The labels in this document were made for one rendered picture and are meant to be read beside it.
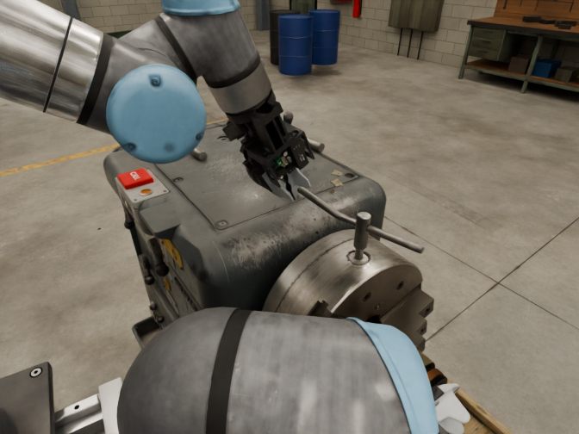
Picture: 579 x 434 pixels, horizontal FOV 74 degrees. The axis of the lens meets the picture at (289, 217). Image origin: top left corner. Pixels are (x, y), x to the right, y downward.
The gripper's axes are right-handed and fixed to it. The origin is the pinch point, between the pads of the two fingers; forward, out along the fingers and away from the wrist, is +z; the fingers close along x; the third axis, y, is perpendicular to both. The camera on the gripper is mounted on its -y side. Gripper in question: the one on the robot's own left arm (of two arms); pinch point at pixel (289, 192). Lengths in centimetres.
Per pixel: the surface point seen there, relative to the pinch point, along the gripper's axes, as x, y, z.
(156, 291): -35, -40, 34
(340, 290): -5.4, 16.3, 8.0
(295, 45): 306, -501, 227
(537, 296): 110, 1, 194
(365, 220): 4.2, 14.1, 1.6
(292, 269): -8.2, 6.7, 8.2
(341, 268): -2.4, 13.2, 8.2
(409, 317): 2.5, 21.0, 23.1
